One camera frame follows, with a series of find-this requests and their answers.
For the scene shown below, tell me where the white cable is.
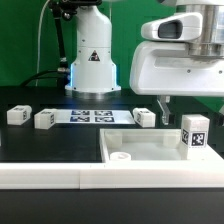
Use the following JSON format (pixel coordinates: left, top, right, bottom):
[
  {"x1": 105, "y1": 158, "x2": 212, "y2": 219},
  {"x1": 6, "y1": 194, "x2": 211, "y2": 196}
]
[{"x1": 35, "y1": 0, "x2": 51, "y2": 87}]

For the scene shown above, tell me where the white sheet with tags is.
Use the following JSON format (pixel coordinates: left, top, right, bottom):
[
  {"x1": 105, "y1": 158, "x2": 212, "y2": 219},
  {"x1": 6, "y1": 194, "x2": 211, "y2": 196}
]
[{"x1": 56, "y1": 109, "x2": 134, "y2": 125}]

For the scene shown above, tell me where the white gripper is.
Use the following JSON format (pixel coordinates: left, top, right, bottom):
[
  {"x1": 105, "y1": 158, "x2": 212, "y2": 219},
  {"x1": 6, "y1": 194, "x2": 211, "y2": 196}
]
[{"x1": 130, "y1": 12, "x2": 224, "y2": 125}]

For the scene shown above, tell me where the black cable bundle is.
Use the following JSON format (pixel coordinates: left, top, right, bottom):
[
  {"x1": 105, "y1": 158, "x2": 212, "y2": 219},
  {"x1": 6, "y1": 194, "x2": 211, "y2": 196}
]
[{"x1": 20, "y1": 69, "x2": 68, "y2": 88}]

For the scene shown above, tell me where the white square table top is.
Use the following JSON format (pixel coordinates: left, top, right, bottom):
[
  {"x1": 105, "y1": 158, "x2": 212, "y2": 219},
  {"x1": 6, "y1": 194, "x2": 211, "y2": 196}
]
[{"x1": 100, "y1": 129, "x2": 222, "y2": 163}]

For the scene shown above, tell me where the white U-shaped obstacle fence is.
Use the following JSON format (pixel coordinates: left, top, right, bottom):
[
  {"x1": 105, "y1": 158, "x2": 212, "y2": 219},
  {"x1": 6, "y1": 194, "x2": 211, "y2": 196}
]
[{"x1": 0, "y1": 158, "x2": 224, "y2": 189}]

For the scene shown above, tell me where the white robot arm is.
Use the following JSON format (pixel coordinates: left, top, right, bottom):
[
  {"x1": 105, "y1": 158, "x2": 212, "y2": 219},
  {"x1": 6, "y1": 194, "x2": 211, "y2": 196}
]
[{"x1": 67, "y1": 0, "x2": 224, "y2": 124}]

